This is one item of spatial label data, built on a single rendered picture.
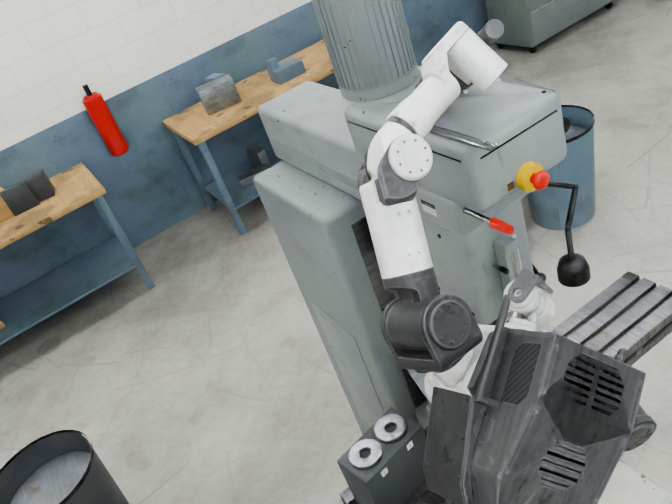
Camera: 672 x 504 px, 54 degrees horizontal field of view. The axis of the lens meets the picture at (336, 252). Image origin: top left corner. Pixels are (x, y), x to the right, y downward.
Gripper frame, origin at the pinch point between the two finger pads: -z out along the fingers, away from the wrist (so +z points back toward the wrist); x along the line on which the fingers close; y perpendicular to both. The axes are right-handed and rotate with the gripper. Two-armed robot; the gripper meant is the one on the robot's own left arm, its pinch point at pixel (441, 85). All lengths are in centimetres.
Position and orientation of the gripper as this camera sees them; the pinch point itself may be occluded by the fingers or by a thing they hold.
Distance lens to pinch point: 148.6
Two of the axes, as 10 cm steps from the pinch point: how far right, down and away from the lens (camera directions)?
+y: -3.8, -9.2, -0.4
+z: 0.7, 0.1, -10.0
